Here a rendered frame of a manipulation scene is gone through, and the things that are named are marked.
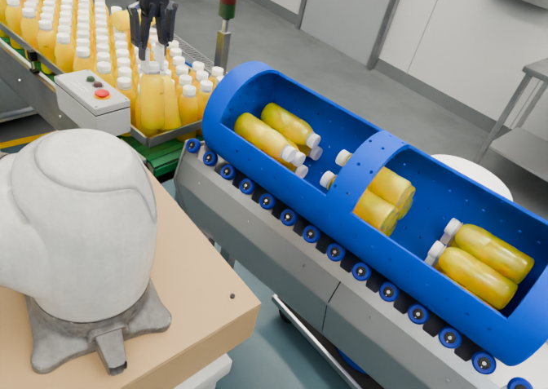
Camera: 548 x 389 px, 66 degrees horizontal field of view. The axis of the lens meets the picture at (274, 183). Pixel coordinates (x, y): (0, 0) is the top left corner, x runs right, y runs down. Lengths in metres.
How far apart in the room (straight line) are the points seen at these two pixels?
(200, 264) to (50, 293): 0.27
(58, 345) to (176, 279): 0.19
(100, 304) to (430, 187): 0.81
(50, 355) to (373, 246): 0.61
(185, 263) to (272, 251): 0.43
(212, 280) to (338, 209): 0.33
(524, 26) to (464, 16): 0.52
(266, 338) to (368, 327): 0.98
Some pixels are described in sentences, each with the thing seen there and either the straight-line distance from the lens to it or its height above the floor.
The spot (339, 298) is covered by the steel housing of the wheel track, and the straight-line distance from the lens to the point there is 1.07.
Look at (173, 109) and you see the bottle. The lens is 1.27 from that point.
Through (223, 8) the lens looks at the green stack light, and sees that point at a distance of 1.67.
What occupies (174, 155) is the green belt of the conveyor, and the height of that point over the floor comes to 0.90.
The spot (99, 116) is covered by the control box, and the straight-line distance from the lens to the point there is 1.16.
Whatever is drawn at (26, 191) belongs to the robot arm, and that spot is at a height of 1.36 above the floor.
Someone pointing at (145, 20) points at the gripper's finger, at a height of 1.30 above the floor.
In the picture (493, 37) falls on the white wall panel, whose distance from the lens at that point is 4.34.
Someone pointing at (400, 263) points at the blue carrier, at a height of 1.09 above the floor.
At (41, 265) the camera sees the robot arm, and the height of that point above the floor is 1.28.
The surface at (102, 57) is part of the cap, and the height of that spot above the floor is 1.08.
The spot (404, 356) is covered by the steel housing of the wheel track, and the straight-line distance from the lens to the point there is 1.06.
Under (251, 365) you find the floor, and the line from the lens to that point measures 1.91.
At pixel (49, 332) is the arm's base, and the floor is 1.14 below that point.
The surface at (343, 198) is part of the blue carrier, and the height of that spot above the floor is 1.14.
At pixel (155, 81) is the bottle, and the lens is 1.18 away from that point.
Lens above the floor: 1.68
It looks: 38 degrees down
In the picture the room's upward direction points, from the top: 14 degrees clockwise
